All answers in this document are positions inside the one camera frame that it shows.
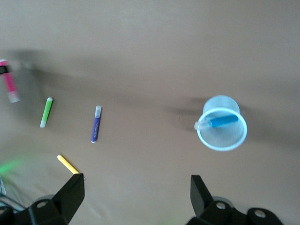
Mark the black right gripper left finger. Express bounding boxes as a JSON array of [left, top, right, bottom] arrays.
[[0, 173, 85, 225]]

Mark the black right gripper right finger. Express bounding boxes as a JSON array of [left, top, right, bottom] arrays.
[[186, 174, 285, 225]]

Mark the translucent blue plastic cup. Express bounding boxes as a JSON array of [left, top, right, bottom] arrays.
[[194, 94, 248, 152]]

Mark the pink marker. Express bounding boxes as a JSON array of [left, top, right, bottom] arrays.
[[0, 59, 21, 104]]

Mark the yellow marker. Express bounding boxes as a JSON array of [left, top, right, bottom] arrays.
[[56, 154, 82, 175]]

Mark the blue marker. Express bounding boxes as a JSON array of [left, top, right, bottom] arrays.
[[194, 114, 240, 131]]

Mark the green marker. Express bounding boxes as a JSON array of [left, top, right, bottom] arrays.
[[39, 96, 54, 128]]

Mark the purple marker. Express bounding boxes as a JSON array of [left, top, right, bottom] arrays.
[[90, 105, 103, 144]]

